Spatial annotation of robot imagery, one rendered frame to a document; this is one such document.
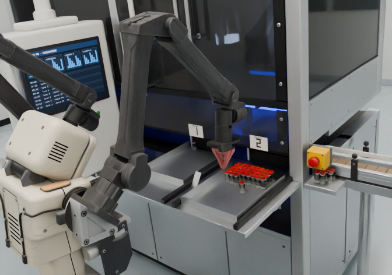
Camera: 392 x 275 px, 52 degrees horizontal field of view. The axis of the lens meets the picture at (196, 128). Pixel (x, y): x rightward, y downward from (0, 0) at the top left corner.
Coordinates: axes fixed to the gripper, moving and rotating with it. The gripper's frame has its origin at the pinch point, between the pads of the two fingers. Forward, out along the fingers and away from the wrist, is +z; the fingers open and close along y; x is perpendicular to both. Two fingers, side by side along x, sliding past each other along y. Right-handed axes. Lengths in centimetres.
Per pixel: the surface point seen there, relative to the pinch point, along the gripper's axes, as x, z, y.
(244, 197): 2.3, 17.4, 17.5
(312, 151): -16.2, -0.4, 35.0
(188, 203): 16.7, 18.2, 1.2
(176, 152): 54, 13, 35
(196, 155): 44, 14, 39
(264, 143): 4.6, 0.2, 35.3
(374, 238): -12, 85, 151
